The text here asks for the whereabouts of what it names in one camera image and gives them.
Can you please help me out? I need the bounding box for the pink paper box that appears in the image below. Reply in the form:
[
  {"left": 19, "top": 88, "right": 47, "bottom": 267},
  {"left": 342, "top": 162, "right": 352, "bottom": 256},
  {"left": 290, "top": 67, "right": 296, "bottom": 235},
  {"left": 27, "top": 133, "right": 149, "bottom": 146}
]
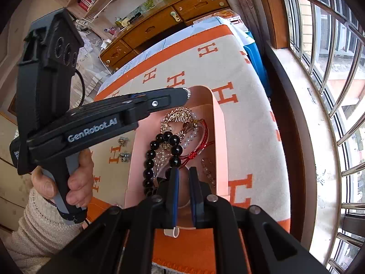
[{"left": 125, "top": 85, "right": 229, "bottom": 210}]

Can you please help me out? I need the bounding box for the black cable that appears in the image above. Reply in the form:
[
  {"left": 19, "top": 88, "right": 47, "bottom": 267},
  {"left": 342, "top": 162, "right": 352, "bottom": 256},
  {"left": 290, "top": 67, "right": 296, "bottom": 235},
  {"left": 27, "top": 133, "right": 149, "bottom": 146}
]
[{"left": 75, "top": 70, "right": 86, "bottom": 107}]

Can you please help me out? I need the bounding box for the orange magazine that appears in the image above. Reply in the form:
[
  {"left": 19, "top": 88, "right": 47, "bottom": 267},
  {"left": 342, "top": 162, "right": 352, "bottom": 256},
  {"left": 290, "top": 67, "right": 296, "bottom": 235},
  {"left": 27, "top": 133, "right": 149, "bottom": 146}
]
[{"left": 211, "top": 10, "right": 243, "bottom": 25}]

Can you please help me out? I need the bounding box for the black bead bracelet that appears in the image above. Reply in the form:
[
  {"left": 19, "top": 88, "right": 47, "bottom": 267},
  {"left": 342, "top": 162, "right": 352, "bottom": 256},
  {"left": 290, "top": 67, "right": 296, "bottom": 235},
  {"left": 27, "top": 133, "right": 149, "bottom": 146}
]
[{"left": 143, "top": 131, "right": 183, "bottom": 196}]

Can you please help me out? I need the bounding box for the white pearl bracelet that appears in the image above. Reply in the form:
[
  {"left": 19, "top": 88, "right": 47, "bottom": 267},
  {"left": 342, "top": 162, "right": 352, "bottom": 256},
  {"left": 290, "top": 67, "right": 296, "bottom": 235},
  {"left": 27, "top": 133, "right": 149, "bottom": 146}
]
[{"left": 182, "top": 113, "right": 201, "bottom": 149}]

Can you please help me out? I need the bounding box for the wooden window frame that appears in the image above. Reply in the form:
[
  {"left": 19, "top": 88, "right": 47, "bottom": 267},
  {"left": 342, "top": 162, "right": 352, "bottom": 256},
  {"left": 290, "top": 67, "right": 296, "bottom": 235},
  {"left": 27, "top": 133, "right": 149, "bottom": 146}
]
[{"left": 251, "top": 0, "right": 311, "bottom": 252}]

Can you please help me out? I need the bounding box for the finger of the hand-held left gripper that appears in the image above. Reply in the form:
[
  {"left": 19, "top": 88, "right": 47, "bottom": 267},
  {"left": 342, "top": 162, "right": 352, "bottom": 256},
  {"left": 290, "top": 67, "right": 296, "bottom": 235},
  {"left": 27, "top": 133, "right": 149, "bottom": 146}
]
[
  {"left": 130, "top": 91, "right": 160, "bottom": 99},
  {"left": 123, "top": 88, "right": 191, "bottom": 124}
]

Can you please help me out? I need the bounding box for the person's left hand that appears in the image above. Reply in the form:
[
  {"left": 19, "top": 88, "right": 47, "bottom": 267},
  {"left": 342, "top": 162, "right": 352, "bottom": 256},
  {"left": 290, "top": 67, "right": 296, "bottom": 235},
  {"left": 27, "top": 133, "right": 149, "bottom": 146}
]
[{"left": 31, "top": 149, "right": 94, "bottom": 208}]

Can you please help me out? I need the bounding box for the red braided bracelet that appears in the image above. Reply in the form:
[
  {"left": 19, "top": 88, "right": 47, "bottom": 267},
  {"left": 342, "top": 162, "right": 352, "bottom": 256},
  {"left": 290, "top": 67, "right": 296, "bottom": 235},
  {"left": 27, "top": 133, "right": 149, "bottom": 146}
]
[{"left": 180, "top": 119, "right": 217, "bottom": 189}]

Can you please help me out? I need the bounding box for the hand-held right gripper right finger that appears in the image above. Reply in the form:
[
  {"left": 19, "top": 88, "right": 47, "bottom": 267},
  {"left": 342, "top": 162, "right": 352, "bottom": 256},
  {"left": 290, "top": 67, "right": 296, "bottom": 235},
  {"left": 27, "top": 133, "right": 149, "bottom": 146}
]
[{"left": 188, "top": 167, "right": 328, "bottom": 274}]

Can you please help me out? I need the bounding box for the orange and beige patterned blanket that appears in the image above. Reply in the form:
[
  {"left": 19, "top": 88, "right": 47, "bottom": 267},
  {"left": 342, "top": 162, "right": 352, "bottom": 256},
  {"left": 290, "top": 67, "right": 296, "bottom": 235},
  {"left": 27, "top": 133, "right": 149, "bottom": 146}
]
[{"left": 86, "top": 24, "right": 291, "bottom": 274}]

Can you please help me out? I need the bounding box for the white lace cover cloth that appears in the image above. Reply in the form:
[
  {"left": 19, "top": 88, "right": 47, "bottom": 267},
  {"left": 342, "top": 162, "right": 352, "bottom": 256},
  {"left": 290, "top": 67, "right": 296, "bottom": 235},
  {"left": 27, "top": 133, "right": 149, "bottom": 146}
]
[{"left": 76, "top": 20, "right": 110, "bottom": 72}]

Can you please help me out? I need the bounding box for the row of red books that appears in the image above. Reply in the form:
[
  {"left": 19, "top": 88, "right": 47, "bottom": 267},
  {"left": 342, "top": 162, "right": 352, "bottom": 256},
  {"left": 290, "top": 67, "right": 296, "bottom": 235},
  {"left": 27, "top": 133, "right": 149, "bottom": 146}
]
[{"left": 78, "top": 0, "right": 101, "bottom": 10}]

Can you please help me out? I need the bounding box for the wooden desk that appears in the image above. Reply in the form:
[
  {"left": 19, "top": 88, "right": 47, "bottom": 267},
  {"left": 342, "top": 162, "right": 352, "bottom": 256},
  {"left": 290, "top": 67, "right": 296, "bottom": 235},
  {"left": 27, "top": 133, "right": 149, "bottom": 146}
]
[{"left": 100, "top": 0, "right": 230, "bottom": 70}]

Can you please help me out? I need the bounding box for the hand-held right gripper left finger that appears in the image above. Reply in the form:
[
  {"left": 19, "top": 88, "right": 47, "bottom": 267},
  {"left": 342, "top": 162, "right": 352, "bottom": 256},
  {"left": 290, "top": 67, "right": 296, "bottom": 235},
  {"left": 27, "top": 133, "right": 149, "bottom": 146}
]
[{"left": 37, "top": 168, "right": 180, "bottom": 274}]

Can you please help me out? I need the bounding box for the small pearl necklace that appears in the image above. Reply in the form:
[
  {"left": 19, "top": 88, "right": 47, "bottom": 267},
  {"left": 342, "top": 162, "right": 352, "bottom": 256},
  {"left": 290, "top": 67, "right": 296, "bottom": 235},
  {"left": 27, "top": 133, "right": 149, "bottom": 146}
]
[{"left": 155, "top": 145, "right": 174, "bottom": 172}]

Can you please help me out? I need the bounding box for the metal window grille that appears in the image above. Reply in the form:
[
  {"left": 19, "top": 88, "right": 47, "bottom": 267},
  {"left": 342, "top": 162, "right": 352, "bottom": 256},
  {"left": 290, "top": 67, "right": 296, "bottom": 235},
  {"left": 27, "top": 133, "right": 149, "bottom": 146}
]
[{"left": 278, "top": 0, "right": 365, "bottom": 274}]

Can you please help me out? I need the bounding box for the blue plastic bin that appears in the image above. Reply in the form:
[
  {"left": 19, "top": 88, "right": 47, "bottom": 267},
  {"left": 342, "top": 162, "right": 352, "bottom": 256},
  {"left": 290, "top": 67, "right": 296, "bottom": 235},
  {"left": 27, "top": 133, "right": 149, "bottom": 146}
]
[{"left": 242, "top": 30, "right": 270, "bottom": 97}]

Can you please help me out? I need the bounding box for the gold rhinestone hair comb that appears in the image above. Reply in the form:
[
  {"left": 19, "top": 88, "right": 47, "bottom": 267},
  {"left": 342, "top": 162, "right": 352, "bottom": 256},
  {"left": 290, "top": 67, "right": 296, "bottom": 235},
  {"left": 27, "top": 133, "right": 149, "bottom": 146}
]
[{"left": 160, "top": 106, "right": 194, "bottom": 152}]

